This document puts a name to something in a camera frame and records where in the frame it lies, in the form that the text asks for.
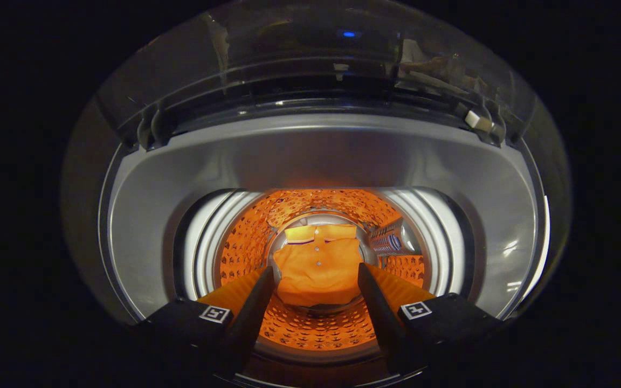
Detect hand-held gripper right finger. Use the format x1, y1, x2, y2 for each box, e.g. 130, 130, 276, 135
357, 262, 505, 376

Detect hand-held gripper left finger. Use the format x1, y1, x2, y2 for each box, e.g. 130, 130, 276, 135
138, 265, 276, 378

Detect orange polo shirt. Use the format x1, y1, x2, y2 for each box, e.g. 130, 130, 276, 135
272, 224, 365, 308

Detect grey top-load washing machine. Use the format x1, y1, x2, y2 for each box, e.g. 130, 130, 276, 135
60, 0, 572, 388

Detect dark washing machine lid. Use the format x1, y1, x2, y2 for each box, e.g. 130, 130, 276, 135
95, 0, 537, 149

